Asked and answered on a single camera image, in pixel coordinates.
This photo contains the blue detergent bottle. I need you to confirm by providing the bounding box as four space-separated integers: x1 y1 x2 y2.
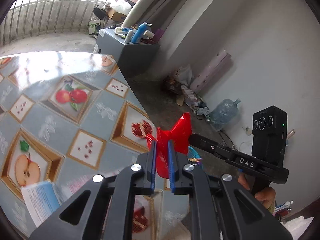
131 22 152 44

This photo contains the white plastic bag in corner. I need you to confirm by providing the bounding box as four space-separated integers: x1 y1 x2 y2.
174 64 194 87

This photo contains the empty water jug on floor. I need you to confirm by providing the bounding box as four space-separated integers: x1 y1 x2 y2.
207 99 241 132

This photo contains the blue plastic trash basket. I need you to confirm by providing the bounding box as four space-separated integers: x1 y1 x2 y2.
187 146 202 166

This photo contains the purple bottle on cabinet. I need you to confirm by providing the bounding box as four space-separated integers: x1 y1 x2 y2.
152 29 164 44

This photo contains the grey cabinet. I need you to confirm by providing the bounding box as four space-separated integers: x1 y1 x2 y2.
93 29 160 78

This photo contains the blue white paper leaflet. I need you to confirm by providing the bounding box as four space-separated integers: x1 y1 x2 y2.
21 180 65 227

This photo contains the grey curtain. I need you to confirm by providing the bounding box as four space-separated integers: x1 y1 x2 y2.
121 0 187 31

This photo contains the cardboard box on balcony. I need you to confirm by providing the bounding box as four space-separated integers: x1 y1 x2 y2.
107 8 126 22

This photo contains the balcony railing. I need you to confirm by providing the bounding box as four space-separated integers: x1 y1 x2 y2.
1 0 108 46

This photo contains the person right hand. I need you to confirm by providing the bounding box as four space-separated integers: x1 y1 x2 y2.
238 173 276 213

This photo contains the fruit pattern tablecloth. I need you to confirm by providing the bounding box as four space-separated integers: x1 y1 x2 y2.
1 51 190 239

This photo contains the red plastic wrapper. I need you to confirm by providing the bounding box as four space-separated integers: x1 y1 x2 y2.
146 112 192 179

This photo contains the trash pile in corner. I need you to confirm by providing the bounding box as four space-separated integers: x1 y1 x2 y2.
161 76 210 117

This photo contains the pink rolled mat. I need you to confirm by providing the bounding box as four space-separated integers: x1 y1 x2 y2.
189 50 231 93

